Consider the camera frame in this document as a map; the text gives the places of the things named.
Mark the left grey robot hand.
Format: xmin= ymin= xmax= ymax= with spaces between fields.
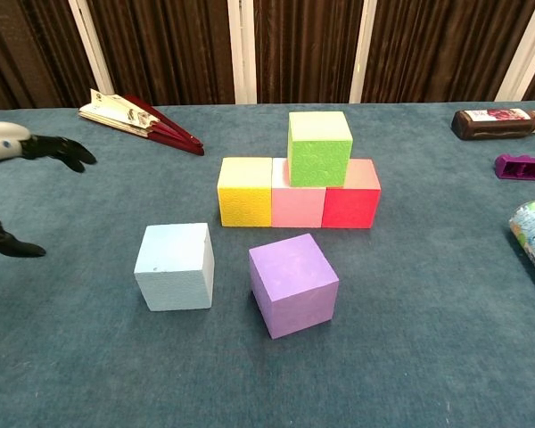
xmin=0 ymin=120 xmax=98 ymax=259

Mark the light blue foam cube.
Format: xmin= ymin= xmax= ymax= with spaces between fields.
xmin=133 ymin=222 xmax=216 ymax=312

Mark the yellow foam cube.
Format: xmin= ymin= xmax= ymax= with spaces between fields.
xmin=217 ymin=156 xmax=276 ymax=228

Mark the green foam cube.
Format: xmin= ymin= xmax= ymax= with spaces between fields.
xmin=287 ymin=111 xmax=355 ymax=188

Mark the purple foam cube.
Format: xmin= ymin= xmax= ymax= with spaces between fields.
xmin=248 ymin=233 xmax=341 ymax=340

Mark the red foam cube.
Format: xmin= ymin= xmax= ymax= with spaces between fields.
xmin=320 ymin=159 xmax=383 ymax=229

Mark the red and white folding fan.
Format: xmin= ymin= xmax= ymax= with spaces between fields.
xmin=78 ymin=88 xmax=205 ymax=157

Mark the dark brown curtain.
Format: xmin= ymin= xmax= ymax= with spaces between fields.
xmin=0 ymin=0 xmax=535 ymax=112

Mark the pink foam cube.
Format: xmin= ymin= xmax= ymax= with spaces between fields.
xmin=270 ymin=157 xmax=326 ymax=228

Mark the brown bottle with white cap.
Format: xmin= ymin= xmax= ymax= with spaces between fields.
xmin=450 ymin=108 xmax=535 ymax=142

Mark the purple plastic block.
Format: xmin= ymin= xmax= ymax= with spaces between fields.
xmin=494 ymin=153 xmax=535 ymax=181

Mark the white frame post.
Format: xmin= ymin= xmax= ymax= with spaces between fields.
xmin=349 ymin=0 xmax=387 ymax=104
xmin=67 ymin=0 xmax=115 ymax=95
xmin=494 ymin=0 xmax=535 ymax=103
xmin=226 ymin=0 xmax=258 ymax=105

